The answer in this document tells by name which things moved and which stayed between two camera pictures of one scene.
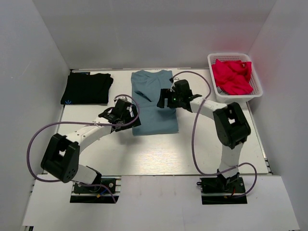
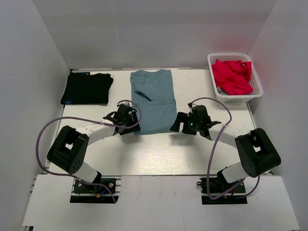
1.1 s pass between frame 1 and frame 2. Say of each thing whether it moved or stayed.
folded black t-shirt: stayed
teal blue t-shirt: stayed
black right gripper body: moved
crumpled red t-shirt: stayed
